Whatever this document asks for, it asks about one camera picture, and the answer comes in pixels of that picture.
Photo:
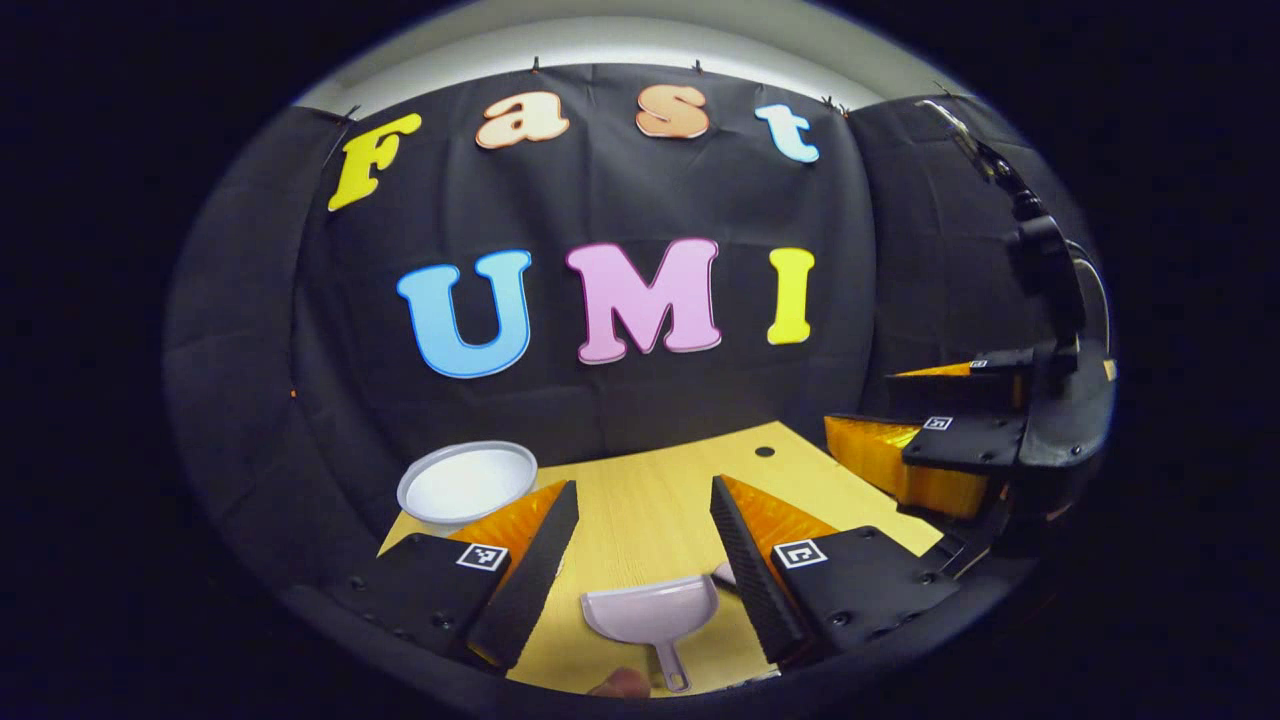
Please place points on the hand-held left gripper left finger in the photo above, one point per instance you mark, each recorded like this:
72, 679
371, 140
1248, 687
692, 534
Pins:
530, 590

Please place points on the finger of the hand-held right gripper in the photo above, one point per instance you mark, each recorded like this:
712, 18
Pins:
960, 390
970, 445

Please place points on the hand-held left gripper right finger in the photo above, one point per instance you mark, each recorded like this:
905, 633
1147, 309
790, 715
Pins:
750, 575

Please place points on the small broom with black bristles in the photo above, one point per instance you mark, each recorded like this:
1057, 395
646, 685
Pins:
725, 573

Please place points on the pale purple dustpan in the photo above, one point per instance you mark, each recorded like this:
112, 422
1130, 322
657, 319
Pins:
650, 610

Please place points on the white garbage bin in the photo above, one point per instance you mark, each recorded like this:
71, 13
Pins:
465, 485

